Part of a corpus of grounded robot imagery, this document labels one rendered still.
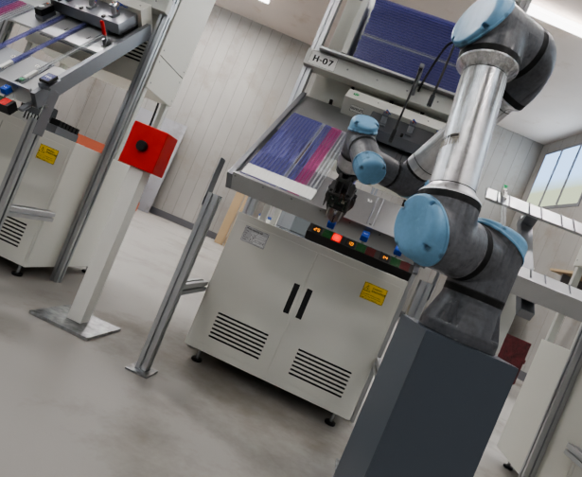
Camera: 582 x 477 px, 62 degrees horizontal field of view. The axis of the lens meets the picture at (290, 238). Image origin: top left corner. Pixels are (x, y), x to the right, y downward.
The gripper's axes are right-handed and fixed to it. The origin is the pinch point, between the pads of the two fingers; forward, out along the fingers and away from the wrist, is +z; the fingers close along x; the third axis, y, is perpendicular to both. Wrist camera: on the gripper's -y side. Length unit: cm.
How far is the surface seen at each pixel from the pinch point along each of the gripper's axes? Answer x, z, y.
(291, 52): -242, 258, -718
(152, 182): -366, 450, -461
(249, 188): -29.5, 4.0, -2.3
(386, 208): 14.0, 2.3, -17.8
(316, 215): -5.7, 3.6, -2.3
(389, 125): 3, -4, -62
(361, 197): 4.7, 2.2, -18.5
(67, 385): -47, 35, 67
